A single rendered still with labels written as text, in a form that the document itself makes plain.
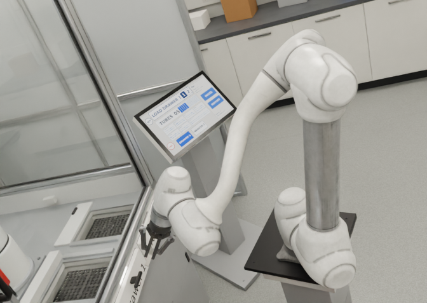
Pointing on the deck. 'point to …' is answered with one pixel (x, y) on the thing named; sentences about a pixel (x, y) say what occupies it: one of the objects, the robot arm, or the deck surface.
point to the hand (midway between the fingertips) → (149, 256)
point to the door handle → (5, 291)
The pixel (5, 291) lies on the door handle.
